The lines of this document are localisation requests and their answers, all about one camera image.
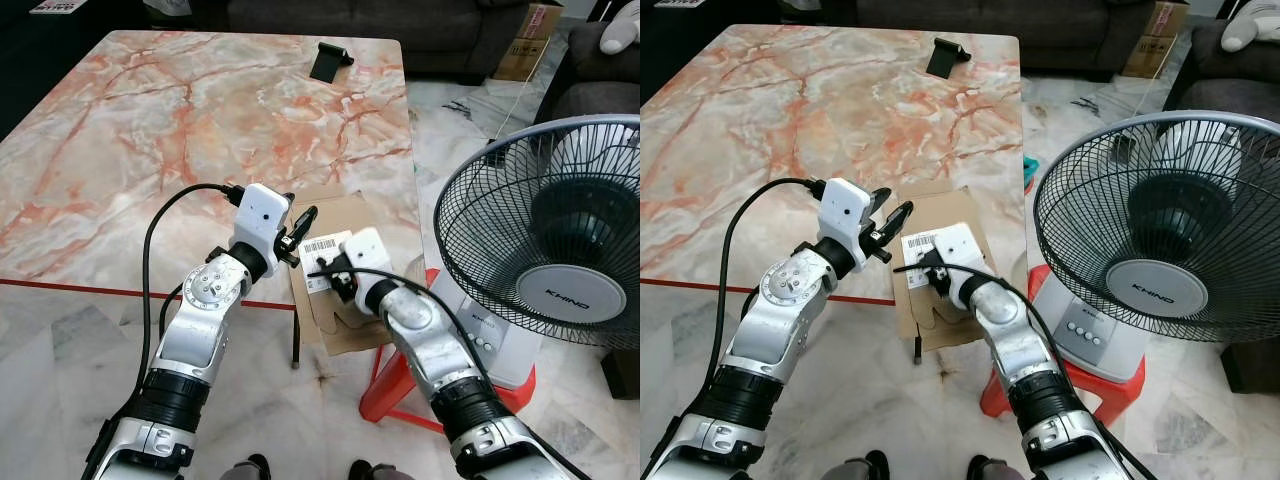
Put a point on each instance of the black phone stand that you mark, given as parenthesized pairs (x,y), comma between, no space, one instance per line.
(325,62)
(940,58)

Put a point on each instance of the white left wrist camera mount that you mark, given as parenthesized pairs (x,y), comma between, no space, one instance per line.
(845,210)
(262,215)

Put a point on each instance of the black robot right foot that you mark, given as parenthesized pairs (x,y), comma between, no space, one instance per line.
(368,470)
(985,468)

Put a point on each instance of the black robot left foot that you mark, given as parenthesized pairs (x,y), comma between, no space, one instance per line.
(248,468)
(872,466)

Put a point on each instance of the brown cardboard box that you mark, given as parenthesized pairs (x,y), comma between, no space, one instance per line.
(530,40)
(1160,40)

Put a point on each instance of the stack of papers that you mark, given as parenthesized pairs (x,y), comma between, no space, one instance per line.
(678,3)
(58,6)

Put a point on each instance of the red plastic stool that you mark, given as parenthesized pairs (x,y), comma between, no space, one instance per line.
(385,385)
(1000,395)

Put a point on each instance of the marble pattern folding table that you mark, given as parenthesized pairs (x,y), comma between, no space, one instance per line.
(760,120)
(150,130)

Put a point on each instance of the black and white table fan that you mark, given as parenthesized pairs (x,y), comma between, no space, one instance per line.
(1155,290)
(570,290)

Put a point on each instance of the black robot foot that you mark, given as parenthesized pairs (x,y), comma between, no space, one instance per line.
(368,470)
(248,468)
(985,468)
(872,466)

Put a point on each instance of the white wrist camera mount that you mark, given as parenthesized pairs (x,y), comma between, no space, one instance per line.
(845,210)
(368,250)
(262,215)
(958,243)

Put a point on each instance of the brown cardboard piece with label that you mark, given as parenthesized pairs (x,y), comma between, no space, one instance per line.
(350,210)
(945,205)

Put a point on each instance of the teal plastic bag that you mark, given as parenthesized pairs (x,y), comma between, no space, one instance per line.
(1030,175)

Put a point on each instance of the dark sofa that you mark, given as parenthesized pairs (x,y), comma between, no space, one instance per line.
(440,35)
(1050,35)

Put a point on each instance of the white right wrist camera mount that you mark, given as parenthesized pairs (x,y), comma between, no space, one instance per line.
(958,243)
(368,250)

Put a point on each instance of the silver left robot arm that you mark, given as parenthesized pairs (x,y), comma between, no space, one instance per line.
(190,340)
(780,330)

